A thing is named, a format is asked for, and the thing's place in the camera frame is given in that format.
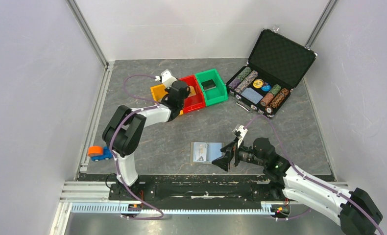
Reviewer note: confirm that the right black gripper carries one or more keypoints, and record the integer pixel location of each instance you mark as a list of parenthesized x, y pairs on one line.
[(224, 161)]

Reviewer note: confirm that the yellow plastic bin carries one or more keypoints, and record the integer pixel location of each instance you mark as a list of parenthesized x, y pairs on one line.
[(159, 94)]

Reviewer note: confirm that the black poker chip case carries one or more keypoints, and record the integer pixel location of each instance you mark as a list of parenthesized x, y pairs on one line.
[(278, 60)]

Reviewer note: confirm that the left aluminium frame post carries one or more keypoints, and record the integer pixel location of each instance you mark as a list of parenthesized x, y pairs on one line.
[(76, 11)]

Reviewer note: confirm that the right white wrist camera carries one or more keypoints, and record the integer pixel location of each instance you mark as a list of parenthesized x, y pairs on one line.
[(240, 131)]

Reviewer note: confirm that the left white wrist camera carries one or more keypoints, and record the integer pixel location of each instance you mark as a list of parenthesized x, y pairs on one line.
[(166, 78)]

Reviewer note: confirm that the red plastic bin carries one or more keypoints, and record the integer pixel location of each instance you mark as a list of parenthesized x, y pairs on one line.
[(194, 102)]

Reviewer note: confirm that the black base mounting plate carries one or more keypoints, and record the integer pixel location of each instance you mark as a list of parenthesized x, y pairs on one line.
[(202, 192)]

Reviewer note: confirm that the white credit card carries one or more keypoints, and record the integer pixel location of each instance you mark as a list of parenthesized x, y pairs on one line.
[(200, 152)]

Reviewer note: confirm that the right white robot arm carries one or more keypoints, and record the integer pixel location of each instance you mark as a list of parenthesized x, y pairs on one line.
[(353, 210)]

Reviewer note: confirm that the brown poker chip row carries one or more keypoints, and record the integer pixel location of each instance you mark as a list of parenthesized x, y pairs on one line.
[(274, 96)]

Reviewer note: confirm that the green poker chip row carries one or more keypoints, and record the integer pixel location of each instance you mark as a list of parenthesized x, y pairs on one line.
[(244, 73)]

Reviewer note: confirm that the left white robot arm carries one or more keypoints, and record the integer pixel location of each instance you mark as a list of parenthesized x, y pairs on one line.
[(123, 133)]

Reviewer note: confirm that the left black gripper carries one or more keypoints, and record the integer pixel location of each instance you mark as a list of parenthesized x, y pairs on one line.
[(187, 93)]

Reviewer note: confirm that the purple poker chip row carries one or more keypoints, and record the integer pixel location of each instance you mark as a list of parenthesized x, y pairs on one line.
[(238, 86)]

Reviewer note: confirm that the yellow dealer button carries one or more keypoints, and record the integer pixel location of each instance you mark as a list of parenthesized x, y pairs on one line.
[(258, 83)]

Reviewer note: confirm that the blue dealer button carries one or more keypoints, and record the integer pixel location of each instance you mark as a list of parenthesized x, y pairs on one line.
[(266, 87)]

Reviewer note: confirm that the grey card holder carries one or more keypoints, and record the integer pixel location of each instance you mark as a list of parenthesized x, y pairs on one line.
[(213, 152)]

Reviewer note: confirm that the green plastic bin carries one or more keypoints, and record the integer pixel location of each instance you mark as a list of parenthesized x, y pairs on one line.
[(216, 95)]

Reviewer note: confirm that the aluminium frame post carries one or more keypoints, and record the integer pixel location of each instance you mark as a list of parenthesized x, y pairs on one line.
[(321, 22), (76, 11)]

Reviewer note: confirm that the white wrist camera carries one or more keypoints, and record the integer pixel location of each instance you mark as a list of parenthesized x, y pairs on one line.
[(166, 78), (240, 131)]

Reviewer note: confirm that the blue playing card deck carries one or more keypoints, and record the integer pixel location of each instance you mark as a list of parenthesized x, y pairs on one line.
[(252, 95)]

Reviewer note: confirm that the tan card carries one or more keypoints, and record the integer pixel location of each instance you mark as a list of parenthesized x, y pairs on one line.
[(192, 91)]

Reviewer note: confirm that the right aluminium frame post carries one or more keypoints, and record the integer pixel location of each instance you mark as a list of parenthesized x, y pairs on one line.
[(321, 22)]

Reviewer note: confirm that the orange blue toy car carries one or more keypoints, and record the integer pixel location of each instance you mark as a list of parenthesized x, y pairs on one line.
[(98, 153)]

